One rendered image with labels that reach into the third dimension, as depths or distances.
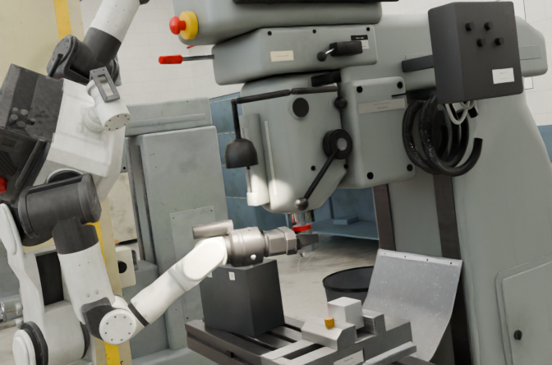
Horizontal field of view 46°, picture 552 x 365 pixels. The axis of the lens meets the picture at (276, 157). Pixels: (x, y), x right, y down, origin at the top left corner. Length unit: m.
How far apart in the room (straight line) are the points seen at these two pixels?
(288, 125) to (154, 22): 10.01
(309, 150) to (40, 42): 1.91
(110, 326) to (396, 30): 0.97
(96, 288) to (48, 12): 1.92
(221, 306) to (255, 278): 0.15
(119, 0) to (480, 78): 0.91
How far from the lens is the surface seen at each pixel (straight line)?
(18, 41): 3.13
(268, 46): 1.42
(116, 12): 1.75
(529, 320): 1.88
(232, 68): 1.52
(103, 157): 1.53
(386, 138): 1.60
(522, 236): 1.86
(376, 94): 1.59
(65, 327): 1.88
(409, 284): 1.84
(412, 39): 1.71
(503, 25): 1.55
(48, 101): 1.58
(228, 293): 1.85
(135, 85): 11.09
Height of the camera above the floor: 1.52
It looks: 3 degrees down
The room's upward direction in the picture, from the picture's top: 7 degrees counter-clockwise
